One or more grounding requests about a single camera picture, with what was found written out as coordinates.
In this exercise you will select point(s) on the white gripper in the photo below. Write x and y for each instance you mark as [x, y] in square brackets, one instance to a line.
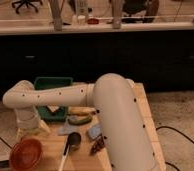
[33, 126]

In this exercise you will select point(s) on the red plastic bowl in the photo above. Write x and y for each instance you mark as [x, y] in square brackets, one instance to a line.
[25, 155]

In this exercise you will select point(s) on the brown pine cone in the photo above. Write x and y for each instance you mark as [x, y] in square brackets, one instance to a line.
[97, 145]

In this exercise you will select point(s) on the white card in tray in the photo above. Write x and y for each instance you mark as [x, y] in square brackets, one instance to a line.
[53, 108]

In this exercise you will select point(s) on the grey cloth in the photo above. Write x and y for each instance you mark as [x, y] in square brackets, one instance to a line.
[66, 129]

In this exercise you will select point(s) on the small red dish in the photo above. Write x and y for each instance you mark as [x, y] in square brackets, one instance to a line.
[93, 21]

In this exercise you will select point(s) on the yellow banana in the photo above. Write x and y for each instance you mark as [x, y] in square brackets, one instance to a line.
[81, 111]

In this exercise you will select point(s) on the green plastic tray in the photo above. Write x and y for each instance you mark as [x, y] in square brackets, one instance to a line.
[42, 83]

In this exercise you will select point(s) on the seated person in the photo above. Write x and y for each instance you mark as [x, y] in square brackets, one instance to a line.
[132, 7]

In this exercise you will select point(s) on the green cucumber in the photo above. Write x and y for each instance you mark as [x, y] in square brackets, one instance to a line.
[73, 120]

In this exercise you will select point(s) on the metal measuring cup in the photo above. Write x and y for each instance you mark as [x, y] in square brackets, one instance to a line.
[74, 140]

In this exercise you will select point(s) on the black office chair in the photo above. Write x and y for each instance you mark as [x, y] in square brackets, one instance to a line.
[19, 3]

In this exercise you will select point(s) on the wooden table board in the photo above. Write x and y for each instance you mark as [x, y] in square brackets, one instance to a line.
[146, 116]

